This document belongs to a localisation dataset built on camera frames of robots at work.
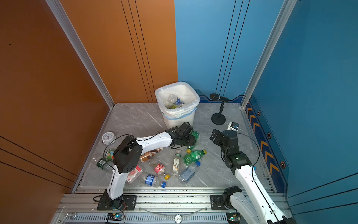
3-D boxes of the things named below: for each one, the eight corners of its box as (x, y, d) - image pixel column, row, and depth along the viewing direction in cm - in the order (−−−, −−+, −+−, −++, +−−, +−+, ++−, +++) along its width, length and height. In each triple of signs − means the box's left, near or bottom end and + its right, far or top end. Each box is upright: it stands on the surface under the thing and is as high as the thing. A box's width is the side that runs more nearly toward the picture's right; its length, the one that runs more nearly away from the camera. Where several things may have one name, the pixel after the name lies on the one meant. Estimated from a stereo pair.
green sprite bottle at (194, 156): (186, 166, 87) (186, 163, 83) (182, 158, 91) (182, 154, 87) (206, 156, 91) (207, 152, 87) (202, 148, 95) (202, 145, 91)
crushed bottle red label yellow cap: (154, 172, 84) (152, 169, 81) (159, 164, 87) (158, 161, 84) (167, 180, 81) (167, 178, 78) (172, 172, 84) (172, 170, 81)
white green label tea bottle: (171, 176, 83) (170, 173, 79) (176, 152, 92) (175, 149, 89) (177, 177, 82) (177, 174, 79) (181, 153, 92) (181, 149, 88)
